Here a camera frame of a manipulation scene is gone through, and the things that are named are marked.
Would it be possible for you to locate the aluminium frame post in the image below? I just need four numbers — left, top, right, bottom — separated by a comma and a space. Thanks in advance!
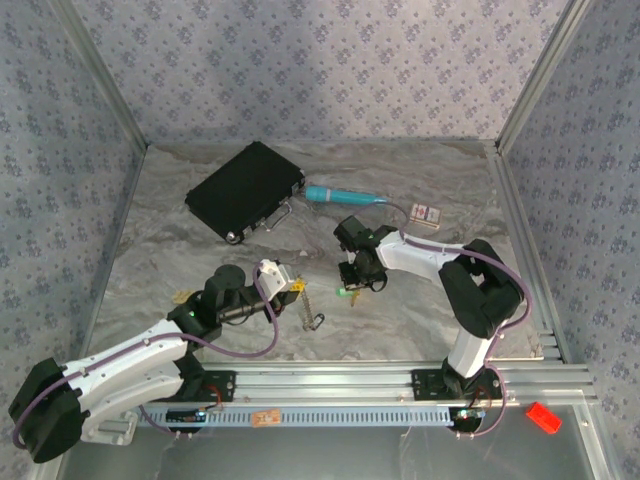
493, 0, 599, 154
49, 0, 150, 149

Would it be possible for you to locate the playing card box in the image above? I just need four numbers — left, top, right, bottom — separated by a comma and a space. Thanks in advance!
407, 202, 445, 231

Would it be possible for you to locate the red plastic block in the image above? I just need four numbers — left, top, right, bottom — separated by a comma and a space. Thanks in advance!
525, 401, 564, 435

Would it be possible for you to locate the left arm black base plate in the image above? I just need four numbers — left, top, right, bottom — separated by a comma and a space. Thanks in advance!
145, 369, 237, 402

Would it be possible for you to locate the grey slotted cable duct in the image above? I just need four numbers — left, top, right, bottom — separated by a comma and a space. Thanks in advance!
134, 405, 459, 429

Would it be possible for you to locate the left circuit board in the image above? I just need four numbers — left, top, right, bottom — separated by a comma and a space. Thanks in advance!
166, 408, 209, 425

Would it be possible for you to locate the teal marker pen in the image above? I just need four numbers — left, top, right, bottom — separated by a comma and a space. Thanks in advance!
304, 185, 390, 208

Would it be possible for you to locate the white plastic bracket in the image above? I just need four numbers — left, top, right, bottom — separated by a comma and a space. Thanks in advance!
82, 412, 139, 446

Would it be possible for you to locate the aluminium side rail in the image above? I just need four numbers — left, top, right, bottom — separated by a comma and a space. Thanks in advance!
483, 141, 571, 364
82, 144, 150, 361

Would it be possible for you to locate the metal keyring with chain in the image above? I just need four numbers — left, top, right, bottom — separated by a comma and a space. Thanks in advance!
297, 283, 326, 332

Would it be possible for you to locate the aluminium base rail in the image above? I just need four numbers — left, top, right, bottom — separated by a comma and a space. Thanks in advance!
164, 360, 599, 407

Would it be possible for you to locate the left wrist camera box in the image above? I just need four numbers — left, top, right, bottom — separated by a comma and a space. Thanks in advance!
257, 258, 294, 300

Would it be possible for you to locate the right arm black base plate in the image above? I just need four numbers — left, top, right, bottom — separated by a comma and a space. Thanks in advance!
410, 368, 504, 401

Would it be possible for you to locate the black hard case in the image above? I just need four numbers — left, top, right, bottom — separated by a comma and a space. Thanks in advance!
183, 141, 307, 247

